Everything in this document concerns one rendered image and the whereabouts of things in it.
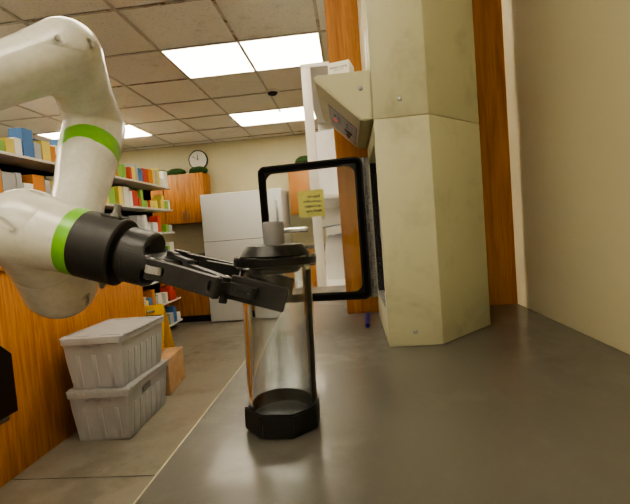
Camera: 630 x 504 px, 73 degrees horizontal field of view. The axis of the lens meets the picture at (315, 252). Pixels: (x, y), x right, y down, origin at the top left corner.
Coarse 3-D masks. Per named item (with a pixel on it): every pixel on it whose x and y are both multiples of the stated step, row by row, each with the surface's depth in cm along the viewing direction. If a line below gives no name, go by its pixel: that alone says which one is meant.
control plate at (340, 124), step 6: (330, 108) 98; (330, 114) 104; (336, 114) 99; (342, 120) 100; (336, 126) 112; (342, 126) 106; (348, 126) 101; (342, 132) 113; (354, 132) 101; (348, 138) 114; (354, 138) 108
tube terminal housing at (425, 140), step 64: (384, 0) 85; (448, 0) 90; (384, 64) 85; (448, 64) 90; (384, 128) 86; (448, 128) 90; (384, 192) 87; (448, 192) 90; (384, 256) 88; (448, 256) 89; (384, 320) 99; (448, 320) 89
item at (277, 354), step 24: (312, 264) 54; (264, 312) 52; (288, 312) 52; (264, 336) 52; (288, 336) 52; (264, 360) 53; (288, 360) 52; (264, 384) 53; (288, 384) 53; (264, 408) 53; (288, 408) 53
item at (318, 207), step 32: (288, 192) 122; (320, 192) 120; (352, 192) 118; (288, 224) 123; (320, 224) 121; (352, 224) 119; (320, 256) 121; (352, 256) 120; (320, 288) 122; (352, 288) 120
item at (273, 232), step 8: (264, 224) 55; (272, 224) 55; (280, 224) 55; (264, 232) 55; (272, 232) 55; (280, 232) 55; (264, 240) 55; (272, 240) 55; (280, 240) 55; (248, 248) 54; (256, 248) 53; (264, 248) 52; (272, 248) 52; (280, 248) 52; (288, 248) 53; (296, 248) 53; (304, 248) 55; (240, 256) 54; (248, 256) 53; (256, 256) 52; (264, 256) 52; (272, 256) 52; (280, 256) 52
